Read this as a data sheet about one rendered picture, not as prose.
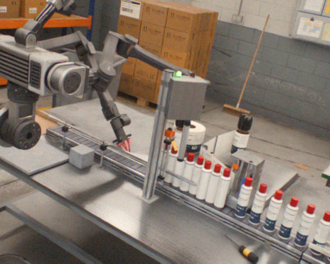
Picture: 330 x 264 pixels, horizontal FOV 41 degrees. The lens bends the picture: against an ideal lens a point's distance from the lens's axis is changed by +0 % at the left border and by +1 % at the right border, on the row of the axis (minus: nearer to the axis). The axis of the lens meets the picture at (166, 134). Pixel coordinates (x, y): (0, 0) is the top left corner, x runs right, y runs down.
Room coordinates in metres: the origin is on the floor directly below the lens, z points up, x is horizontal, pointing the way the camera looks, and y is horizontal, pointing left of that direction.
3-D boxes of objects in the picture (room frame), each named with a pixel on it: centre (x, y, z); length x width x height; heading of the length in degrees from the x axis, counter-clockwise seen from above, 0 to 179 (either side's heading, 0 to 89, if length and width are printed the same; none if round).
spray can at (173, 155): (2.08, -0.06, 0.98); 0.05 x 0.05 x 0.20
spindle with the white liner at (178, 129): (2.39, -0.08, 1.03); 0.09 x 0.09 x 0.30
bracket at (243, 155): (1.98, -0.41, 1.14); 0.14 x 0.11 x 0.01; 59
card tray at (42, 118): (2.62, 0.86, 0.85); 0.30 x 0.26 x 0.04; 59
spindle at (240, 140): (2.54, -0.46, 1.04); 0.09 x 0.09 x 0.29
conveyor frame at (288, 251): (2.11, 0.00, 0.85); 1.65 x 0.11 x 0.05; 59
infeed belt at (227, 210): (2.11, 0.00, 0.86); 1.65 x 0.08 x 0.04; 59
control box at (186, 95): (1.98, -0.05, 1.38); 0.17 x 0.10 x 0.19; 114
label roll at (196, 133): (2.59, -0.14, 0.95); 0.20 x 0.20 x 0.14
